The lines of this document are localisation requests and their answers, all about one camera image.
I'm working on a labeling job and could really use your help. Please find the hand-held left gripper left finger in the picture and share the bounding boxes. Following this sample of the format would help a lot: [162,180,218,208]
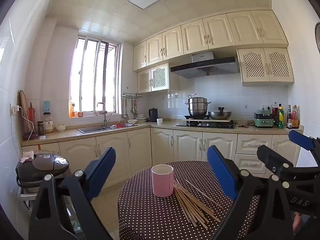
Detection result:
[29,146,117,240]

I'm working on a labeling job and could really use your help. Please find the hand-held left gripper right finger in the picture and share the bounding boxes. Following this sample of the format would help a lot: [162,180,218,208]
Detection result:
[207,145,293,240]

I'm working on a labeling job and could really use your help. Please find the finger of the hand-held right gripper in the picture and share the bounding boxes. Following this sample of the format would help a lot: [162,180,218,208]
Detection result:
[288,129,320,155]
[257,144,320,188]

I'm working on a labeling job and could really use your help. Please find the bunch of wooden chopsticks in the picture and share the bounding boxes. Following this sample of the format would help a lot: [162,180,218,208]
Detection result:
[173,179,224,229]

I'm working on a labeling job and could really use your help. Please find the pink cup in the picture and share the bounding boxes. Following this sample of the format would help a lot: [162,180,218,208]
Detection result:
[151,164,174,197]

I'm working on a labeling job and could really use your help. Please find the person's right hand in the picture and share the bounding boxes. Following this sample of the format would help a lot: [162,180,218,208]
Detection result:
[293,212,303,233]

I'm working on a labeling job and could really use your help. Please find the red cap cola bottle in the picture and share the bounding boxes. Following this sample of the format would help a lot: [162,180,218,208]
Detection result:
[272,102,279,125]

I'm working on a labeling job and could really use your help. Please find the green electric cooker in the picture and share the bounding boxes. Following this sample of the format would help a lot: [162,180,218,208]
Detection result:
[254,109,274,128]

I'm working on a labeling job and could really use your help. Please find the steel sink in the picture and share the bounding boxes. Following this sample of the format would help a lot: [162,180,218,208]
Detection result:
[77,124,138,133]

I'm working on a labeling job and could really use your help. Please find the cream lower cabinets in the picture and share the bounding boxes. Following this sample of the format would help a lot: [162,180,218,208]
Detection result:
[21,127,303,188]

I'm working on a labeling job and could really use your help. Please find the cream cabinets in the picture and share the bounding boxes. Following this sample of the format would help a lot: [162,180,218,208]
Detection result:
[132,10,289,72]
[21,127,303,188]

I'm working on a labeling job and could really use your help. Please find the black gas stove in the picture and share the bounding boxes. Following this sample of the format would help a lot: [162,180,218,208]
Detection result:
[176,119,237,129]

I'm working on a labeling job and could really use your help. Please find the steel faucet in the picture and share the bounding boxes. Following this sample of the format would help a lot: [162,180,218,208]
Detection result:
[97,102,108,128]

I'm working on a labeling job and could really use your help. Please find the steel wok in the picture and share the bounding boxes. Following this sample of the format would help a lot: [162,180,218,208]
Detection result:
[208,107,232,120]

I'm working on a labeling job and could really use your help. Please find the dark rice cooker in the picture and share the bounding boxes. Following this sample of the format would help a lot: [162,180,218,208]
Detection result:
[15,152,70,193]

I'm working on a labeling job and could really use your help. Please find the brown polka dot tablecloth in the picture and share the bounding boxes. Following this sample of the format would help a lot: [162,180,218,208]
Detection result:
[117,161,260,240]

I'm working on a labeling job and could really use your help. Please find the stack of white bowls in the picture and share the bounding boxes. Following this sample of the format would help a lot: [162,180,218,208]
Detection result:
[127,114,148,124]

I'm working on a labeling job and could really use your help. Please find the steel steamer pot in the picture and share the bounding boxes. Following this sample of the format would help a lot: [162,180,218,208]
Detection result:
[185,94,212,117]

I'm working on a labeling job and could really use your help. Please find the large beige jar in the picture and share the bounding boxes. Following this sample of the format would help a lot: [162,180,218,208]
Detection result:
[42,112,54,133]

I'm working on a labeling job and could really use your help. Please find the pink cloth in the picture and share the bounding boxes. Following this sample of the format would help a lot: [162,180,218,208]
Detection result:
[20,151,34,164]

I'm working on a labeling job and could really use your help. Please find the metal shelf rack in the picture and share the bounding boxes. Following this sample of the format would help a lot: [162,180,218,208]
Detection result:
[19,187,34,211]

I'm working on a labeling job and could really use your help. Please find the cream lattice door cabinet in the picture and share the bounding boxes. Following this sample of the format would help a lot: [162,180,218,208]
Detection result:
[137,63,180,93]
[236,48,295,87]

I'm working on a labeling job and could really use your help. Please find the sliding window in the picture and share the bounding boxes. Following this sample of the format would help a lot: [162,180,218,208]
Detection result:
[69,36,120,117]

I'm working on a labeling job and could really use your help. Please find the wooden cutting board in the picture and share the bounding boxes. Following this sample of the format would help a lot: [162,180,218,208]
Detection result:
[19,90,33,133]

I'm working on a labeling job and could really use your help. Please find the black range hood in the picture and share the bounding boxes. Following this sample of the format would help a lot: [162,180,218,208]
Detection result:
[170,51,240,79]

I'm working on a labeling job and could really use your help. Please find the cream upper cabinets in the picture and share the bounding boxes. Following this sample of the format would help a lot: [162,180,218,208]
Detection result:
[132,10,289,72]

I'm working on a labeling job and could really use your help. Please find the utensil rail with ladles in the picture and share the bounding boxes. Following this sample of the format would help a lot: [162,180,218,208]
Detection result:
[121,93,143,118]

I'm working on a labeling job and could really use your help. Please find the round grey wall fixture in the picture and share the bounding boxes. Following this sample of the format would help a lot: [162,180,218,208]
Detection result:
[314,22,320,53]

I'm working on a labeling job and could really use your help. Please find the white charger with cable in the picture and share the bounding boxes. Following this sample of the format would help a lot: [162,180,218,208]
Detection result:
[11,105,34,142]

